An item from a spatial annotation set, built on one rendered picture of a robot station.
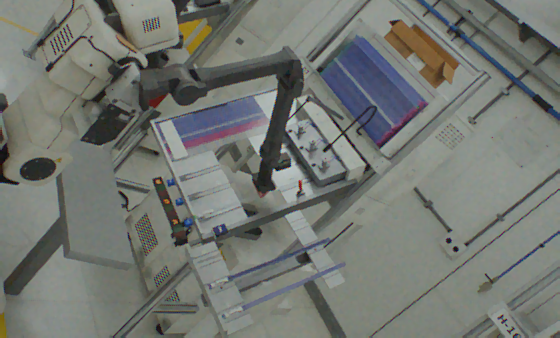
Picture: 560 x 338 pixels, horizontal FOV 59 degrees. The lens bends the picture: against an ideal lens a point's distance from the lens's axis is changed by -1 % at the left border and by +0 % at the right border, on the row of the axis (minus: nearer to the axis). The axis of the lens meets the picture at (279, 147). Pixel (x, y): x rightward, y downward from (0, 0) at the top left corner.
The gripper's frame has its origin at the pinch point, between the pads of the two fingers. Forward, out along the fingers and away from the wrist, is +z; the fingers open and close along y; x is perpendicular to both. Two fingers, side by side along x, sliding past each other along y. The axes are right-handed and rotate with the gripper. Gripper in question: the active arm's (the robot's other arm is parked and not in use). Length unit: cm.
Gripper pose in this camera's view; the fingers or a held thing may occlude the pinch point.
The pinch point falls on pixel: (260, 194)
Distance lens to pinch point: 207.2
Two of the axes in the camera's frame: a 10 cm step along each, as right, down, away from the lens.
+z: -1.5, 6.9, 7.1
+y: -4.5, -6.9, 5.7
